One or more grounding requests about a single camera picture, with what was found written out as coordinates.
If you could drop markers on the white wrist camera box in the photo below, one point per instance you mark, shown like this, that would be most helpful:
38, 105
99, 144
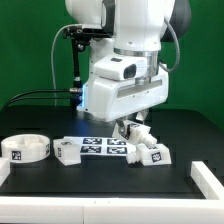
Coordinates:
120, 67

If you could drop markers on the white left rail block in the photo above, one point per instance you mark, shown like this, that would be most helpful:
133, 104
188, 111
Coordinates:
4, 169

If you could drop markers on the white front rail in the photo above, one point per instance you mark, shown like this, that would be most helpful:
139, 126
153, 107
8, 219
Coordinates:
33, 210

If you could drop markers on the white round stool seat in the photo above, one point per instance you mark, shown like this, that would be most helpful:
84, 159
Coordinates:
25, 148

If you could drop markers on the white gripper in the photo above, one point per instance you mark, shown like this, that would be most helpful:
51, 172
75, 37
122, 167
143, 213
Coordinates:
109, 100

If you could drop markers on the black camera on stand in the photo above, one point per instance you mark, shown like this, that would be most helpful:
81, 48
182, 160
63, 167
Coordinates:
80, 31

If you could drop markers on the white marker sheet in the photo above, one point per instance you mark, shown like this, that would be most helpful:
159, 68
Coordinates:
101, 146

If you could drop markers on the black camera stand pole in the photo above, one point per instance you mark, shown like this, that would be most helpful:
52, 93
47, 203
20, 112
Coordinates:
77, 63

